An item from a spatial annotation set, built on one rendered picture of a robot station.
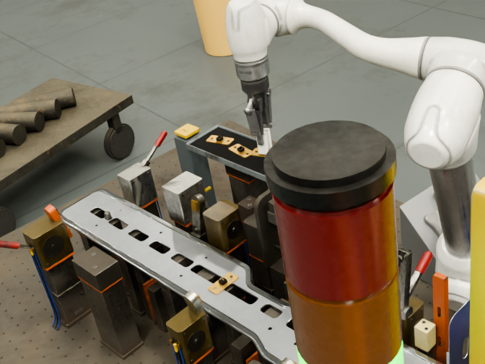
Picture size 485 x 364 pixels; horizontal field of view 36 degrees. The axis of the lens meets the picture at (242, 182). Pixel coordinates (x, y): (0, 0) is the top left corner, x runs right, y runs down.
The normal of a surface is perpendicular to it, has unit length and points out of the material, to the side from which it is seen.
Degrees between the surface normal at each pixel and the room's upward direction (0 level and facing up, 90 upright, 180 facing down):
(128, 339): 90
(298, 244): 90
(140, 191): 90
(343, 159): 0
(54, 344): 0
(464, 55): 16
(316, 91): 0
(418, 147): 106
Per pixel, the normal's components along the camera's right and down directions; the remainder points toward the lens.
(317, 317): -0.48, 0.54
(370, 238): 0.46, 0.42
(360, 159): -0.15, -0.83
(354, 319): 0.09, 0.53
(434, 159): -0.47, 0.70
